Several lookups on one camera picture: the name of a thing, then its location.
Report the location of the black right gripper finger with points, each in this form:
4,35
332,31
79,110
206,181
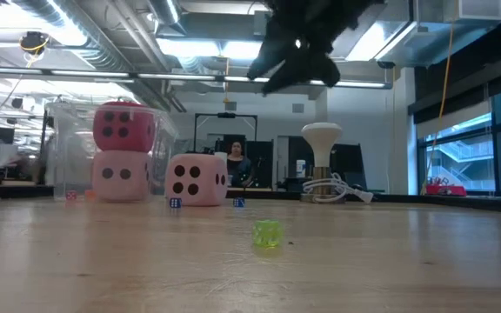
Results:
270,58
289,78

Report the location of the small blue die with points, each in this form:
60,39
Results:
175,203
238,202

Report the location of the large pink foam die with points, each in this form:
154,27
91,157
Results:
196,191
120,187

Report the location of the small green die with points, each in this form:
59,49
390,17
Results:
267,233

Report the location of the large red foam die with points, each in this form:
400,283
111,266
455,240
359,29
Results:
124,130

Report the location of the clear plastic bin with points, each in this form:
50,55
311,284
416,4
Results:
72,152

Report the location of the small yellow die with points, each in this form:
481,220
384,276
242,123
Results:
90,195

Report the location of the small red die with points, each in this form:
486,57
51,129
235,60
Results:
71,195

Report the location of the white mushroom lamp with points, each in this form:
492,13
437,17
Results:
322,139

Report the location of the black background panel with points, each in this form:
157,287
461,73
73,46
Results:
261,163

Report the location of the person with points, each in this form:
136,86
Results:
238,167

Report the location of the red tray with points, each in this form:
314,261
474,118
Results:
446,190

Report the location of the black gantry frame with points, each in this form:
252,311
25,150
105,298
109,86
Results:
226,115

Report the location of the black aluminium table frame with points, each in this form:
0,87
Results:
450,203

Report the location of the black hanging camera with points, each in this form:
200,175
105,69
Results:
34,42

